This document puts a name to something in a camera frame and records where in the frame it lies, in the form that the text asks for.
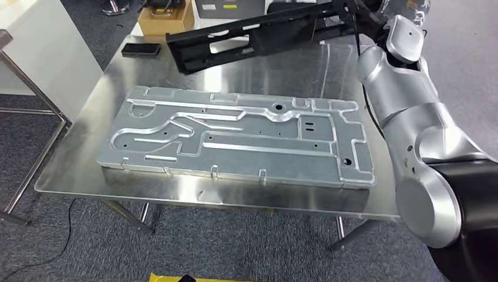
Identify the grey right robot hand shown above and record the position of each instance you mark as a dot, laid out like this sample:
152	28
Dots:
404	9

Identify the black plastic panel part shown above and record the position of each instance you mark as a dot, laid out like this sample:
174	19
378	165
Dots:
280	35

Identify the stainless steel workbench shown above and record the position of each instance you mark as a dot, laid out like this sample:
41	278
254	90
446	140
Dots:
116	78

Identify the white grey equipment box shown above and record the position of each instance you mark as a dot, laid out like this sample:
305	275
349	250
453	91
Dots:
233	11

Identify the stamped grey metal panel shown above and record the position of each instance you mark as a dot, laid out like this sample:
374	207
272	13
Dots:
253	159

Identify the brown cardboard box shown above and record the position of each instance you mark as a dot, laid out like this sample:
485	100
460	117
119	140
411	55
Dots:
163	23

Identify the black smartphone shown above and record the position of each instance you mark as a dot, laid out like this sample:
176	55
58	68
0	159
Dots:
141	49

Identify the chrome chair base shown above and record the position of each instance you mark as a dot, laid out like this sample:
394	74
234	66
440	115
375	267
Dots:
114	7

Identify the stainless steel side table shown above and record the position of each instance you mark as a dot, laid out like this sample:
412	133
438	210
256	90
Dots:
4	39

